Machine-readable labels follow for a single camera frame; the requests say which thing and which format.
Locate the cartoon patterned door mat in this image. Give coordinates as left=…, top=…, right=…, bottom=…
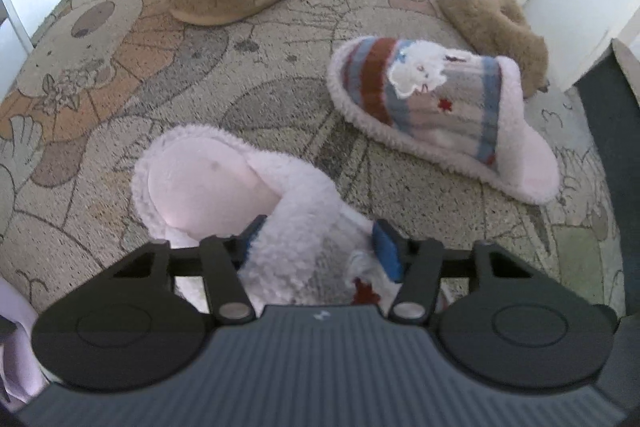
left=1, top=0, right=625, bottom=311

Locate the striped knit slipper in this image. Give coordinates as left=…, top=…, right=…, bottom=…
left=326, top=36, right=560, bottom=205
left=131, top=124, right=399, bottom=312

